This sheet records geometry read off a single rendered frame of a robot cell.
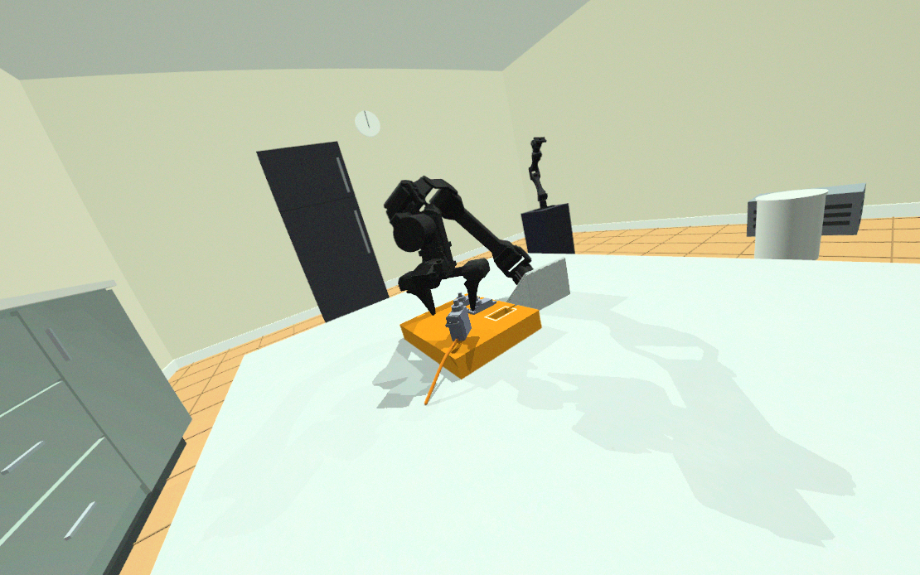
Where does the orange rectangular block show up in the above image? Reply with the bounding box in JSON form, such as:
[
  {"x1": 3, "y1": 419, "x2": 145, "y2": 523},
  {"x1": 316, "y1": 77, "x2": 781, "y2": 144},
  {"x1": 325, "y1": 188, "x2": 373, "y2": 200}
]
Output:
[{"x1": 399, "y1": 292, "x2": 542, "y2": 379}]

